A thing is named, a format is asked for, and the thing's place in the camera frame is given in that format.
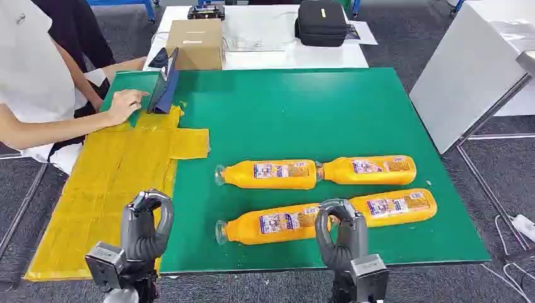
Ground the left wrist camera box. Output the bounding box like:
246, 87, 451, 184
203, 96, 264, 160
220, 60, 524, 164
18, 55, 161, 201
85, 241, 127, 292

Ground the white board panel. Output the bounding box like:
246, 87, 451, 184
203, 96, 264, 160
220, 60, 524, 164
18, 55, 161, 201
408, 0, 535, 155

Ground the blue metal frame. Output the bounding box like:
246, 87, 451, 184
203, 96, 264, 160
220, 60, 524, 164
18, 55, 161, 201
86, 0, 160, 23

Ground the white power strip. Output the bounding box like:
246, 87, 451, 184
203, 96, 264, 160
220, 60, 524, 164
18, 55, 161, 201
511, 213, 535, 244

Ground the person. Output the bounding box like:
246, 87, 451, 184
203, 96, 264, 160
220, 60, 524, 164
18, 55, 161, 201
0, 0, 150, 175

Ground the brown cardboard box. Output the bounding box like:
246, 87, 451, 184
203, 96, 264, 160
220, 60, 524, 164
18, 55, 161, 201
165, 18, 227, 71

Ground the black carrying case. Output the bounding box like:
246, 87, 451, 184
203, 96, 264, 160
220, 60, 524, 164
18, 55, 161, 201
294, 0, 350, 48

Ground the orange drink bottle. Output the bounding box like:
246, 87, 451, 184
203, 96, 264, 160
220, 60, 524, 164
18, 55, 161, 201
215, 203, 332, 247
348, 187, 438, 229
317, 155, 418, 186
214, 159, 323, 191

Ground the white table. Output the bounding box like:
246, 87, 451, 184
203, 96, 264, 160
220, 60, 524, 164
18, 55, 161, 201
142, 3, 370, 71

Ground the black controller device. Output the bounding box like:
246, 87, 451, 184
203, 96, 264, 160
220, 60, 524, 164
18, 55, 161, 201
187, 3, 226, 21

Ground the grey metal board stand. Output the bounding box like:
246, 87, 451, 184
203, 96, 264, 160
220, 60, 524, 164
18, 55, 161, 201
454, 49, 535, 265

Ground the printed paper sheet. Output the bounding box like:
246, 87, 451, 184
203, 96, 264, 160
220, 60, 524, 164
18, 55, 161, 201
344, 20, 380, 46

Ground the green mat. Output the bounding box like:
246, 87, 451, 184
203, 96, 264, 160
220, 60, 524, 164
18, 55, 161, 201
100, 68, 492, 275

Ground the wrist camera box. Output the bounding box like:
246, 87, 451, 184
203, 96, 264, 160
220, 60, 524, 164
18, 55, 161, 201
85, 241, 127, 292
350, 254, 390, 303

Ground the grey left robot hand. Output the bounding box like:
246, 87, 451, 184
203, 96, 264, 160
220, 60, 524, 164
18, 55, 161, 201
121, 189, 175, 262

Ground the yellow sheet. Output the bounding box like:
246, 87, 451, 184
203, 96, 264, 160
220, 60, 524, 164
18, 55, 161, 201
23, 105, 210, 282

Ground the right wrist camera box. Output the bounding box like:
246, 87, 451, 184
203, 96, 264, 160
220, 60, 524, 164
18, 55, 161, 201
350, 254, 390, 303

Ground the white cable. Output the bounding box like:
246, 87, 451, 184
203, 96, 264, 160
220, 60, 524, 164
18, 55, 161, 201
479, 214, 535, 294

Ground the tablet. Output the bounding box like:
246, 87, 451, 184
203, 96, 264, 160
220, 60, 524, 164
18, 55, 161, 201
146, 47, 180, 115

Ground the person's right hand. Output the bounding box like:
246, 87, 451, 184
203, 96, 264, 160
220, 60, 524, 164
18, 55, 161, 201
106, 88, 150, 127

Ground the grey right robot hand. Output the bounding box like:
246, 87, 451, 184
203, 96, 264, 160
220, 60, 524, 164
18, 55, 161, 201
315, 198, 369, 273

